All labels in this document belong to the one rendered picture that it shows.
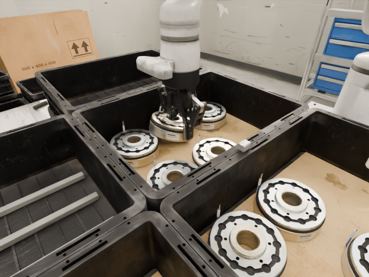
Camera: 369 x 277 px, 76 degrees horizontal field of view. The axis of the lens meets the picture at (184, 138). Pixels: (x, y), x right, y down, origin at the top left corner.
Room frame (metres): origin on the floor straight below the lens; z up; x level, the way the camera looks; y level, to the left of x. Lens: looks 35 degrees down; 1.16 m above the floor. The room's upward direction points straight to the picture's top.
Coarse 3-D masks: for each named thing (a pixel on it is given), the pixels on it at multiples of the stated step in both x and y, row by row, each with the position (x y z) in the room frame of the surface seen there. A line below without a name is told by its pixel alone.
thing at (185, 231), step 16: (304, 112) 0.41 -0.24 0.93; (320, 112) 0.42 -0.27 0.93; (288, 128) 0.36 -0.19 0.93; (368, 128) 0.36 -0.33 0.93; (256, 144) 0.31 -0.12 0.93; (240, 160) 0.27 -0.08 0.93; (208, 176) 0.24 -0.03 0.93; (176, 192) 0.21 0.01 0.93; (192, 192) 0.21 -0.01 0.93; (160, 208) 0.18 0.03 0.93; (176, 224) 0.16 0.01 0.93; (192, 240) 0.14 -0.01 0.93; (208, 256) 0.12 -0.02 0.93; (224, 272) 0.11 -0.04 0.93
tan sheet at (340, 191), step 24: (288, 168) 0.36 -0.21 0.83; (312, 168) 0.36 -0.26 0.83; (336, 168) 0.36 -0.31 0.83; (336, 192) 0.30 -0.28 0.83; (360, 192) 0.30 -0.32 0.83; (336, 216) 0.25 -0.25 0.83; (360, 216) 0.25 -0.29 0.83; (312, 240) 0.20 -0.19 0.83; (336, 240) 0.20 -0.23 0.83; (288, 264) 0.17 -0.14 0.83; (312, 264) 0.17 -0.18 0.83; (336, 264) 0.17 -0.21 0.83
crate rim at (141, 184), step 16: (240, 80) 0.58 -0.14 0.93; (128, 96) 0.49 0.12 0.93; (272, 96) 0.50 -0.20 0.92; (80, 112) 0.42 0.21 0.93; (272, 128) 0.36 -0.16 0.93; (224, 160) 0.27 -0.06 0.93; (128, 176) 0.23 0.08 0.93; (192, 176) 0.24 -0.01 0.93; (144, 192) 0.21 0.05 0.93; (160, 192) 0.21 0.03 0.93
